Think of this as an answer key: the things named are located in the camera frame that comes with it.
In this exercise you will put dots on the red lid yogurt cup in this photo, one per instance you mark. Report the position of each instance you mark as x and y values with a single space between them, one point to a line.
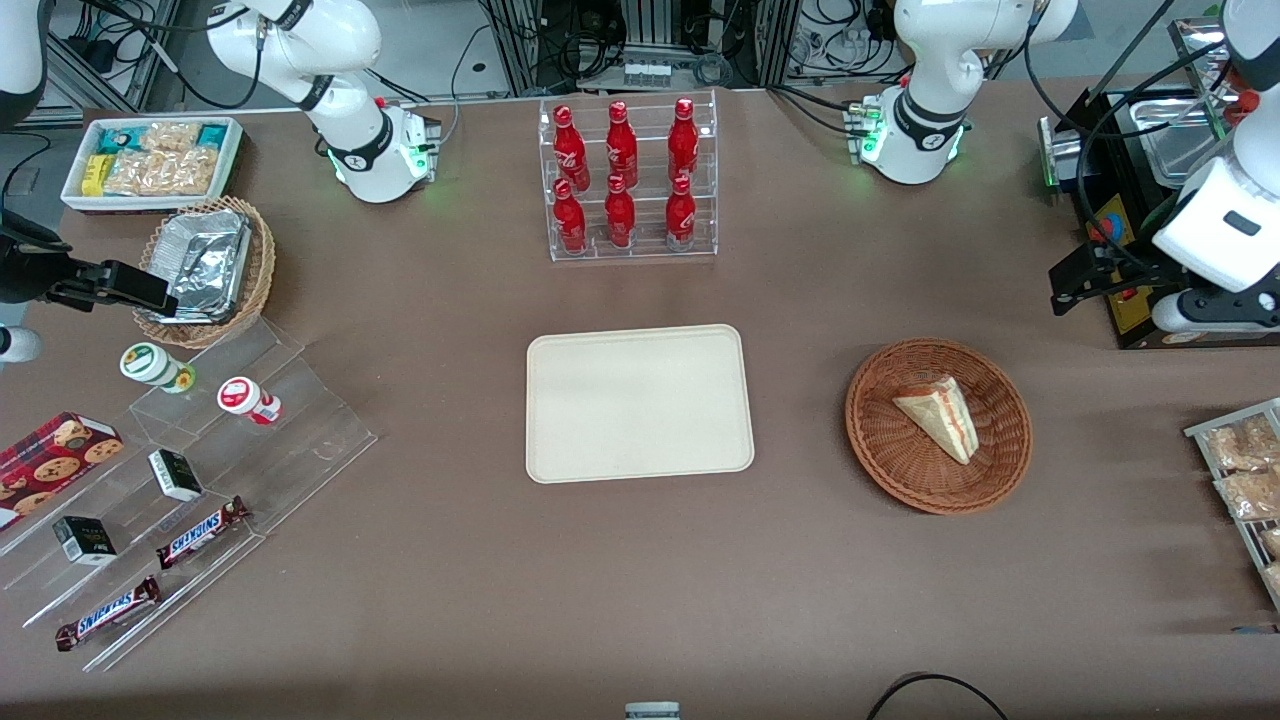
240 395

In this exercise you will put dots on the clear acrylic stepped stand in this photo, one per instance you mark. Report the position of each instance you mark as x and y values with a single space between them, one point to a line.
300 440

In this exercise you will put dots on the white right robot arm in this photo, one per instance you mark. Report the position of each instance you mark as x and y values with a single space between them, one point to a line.
340 40

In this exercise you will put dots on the small clear cracker bag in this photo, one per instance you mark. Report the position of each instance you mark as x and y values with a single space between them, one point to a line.
170 136

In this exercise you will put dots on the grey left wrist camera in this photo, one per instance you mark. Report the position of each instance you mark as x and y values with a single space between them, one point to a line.
1215 312

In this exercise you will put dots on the aluminium frame equipment rack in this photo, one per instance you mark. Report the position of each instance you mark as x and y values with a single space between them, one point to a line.
650 40

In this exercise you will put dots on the beige plastic serving tray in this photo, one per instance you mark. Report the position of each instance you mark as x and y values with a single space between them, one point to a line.
640 405

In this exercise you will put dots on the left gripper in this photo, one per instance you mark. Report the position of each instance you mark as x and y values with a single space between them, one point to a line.
1128 262

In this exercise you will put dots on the large clear cracker bag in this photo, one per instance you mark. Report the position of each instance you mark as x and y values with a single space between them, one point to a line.
165 172

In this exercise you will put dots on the clear acrylic bottle rack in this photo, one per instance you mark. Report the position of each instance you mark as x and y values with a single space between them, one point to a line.
650 250

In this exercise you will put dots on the triangular sandwich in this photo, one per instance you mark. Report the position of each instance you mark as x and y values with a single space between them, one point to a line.
945 415

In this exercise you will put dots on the light wicker basket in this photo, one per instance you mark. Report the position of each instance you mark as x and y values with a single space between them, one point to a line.
255 275

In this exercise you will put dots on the green lid yogurt cup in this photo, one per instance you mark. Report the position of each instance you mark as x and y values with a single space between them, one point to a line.
148 362

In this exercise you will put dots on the small grey device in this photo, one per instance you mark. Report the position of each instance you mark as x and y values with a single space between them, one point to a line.
652 711

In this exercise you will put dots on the yellow snack packet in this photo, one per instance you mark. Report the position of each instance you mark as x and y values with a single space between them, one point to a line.
95 175

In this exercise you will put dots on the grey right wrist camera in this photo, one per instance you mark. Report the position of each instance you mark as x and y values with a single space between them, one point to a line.
18 344

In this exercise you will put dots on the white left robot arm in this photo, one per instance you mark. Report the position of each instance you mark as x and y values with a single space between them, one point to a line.
930 60

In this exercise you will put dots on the small black box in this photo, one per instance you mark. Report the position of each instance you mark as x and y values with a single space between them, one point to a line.
85 541
175 475

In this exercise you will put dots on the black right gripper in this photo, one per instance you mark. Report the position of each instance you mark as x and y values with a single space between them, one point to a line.
22 272

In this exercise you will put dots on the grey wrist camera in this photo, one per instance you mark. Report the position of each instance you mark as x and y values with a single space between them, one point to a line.
1215 312
18 344

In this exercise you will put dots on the brown round wicker basket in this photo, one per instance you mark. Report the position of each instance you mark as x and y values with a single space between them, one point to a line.
900 460

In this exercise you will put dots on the red chocolate cookie box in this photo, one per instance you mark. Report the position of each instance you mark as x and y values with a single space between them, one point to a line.
50 465

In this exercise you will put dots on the clear pastry bag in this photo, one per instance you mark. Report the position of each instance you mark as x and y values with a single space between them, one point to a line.
1274 578
1245 445
1272 542
1250 495

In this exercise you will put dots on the black food warmer machine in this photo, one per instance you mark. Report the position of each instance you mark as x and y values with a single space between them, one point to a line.
1135 315

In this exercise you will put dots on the tray of packaged snacks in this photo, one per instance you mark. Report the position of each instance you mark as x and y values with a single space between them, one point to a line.
1205 428

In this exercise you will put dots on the teal snack packet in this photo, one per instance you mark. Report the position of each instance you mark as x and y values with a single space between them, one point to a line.
212 135
115 140

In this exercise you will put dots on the aluminium foil container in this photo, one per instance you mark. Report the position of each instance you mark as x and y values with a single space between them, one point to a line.
205 260

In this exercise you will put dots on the red cola bottle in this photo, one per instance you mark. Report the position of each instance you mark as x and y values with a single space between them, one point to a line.
621 145
680 218
683 140
620 218
570 222
570 150

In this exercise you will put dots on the white rectangular snack bin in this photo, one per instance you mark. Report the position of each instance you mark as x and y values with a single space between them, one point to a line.
75 195

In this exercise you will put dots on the snickers chocolate bar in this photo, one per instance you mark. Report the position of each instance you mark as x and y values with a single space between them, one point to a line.
108 613
200 533

